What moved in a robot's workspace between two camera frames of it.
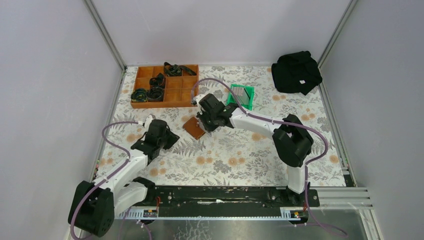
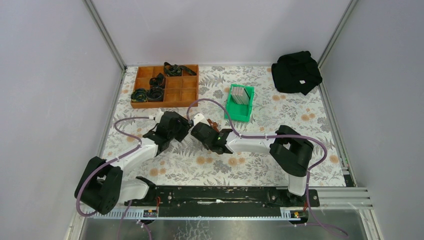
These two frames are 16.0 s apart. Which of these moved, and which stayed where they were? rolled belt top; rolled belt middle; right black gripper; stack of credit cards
Moved: right black gripper
Stayed: stack of credit cards; rolled belt middle; rolled belt top
